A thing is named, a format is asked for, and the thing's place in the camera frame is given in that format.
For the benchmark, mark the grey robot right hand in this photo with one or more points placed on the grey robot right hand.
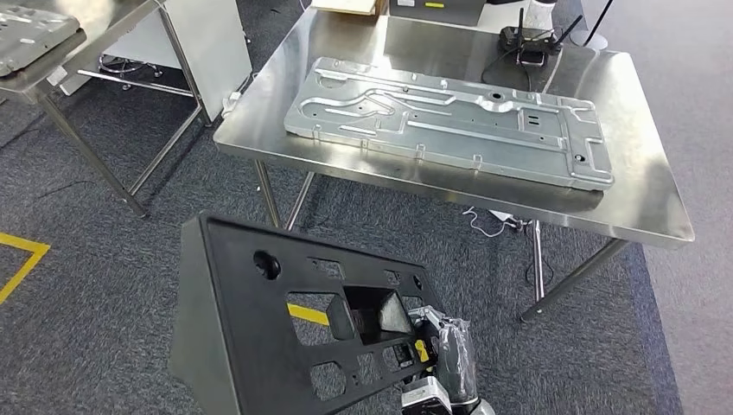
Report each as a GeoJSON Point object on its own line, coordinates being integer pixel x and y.
{"type": "Point", "coordinates": [455, 361]}

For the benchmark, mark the black plastic plate frame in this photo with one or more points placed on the black plastic plate frame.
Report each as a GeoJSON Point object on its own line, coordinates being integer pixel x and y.
{"type": "Point", "coordinates": [240, 321]}

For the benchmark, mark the steel workbench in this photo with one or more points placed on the steel workbench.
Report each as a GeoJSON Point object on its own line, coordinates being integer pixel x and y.
{"type": "Point", "coordinates": [641, 172]}

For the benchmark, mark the yellow floor tape square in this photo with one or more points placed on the yellow floor tape square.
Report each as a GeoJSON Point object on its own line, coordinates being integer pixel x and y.
{"type": "Point", "coordinates": [309, 315]}
{"type": "Point", "coordinates": [23, 241]}

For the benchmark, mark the large stamped metal panel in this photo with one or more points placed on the large stamped metal panel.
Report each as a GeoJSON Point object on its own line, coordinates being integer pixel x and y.
{"type": "Point", "coordinates": [458, 132]}

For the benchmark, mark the black router with antennas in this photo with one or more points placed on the black router with antennas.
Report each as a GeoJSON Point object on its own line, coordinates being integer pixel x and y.
{"type": "Point", "coordinates": [529, 43]}

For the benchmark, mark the white power plug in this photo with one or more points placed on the white power plug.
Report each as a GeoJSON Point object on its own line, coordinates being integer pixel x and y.
{"type": "Point", "coordinates": [231, 106]}

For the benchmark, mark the grey box yellow label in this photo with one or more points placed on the grey box yellow label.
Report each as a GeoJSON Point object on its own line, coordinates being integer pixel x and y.
{"type": "Point", "coordinates": [435, 14]}

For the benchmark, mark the cardboard box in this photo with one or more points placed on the cardboard box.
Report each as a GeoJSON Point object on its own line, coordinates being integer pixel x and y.
{"type": "Point", "coordinates": [349, 6]}

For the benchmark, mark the white panel board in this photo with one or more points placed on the white panel board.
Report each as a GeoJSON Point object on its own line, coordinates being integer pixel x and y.
{"type": "Point", "coordinates": [206, 51]}

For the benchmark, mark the chrome chair base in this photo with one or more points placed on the chrome chair base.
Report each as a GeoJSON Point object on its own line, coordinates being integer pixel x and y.
{"type": "Point", "coordinates": [154, 71]}

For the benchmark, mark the steel side table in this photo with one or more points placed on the steel side table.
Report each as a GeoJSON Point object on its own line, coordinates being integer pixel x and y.
{"type": "Point", "coordinates": [109, 14]}

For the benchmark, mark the grey stamped metal panel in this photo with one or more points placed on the grey stamped metal panel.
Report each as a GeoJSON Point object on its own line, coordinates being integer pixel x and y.
{"type": "Point", "coordinates": [34, 40]}

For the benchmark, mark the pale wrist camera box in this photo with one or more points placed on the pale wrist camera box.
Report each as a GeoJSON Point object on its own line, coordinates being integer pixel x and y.
{"type": "Point", "coordinates": [426, 398]}

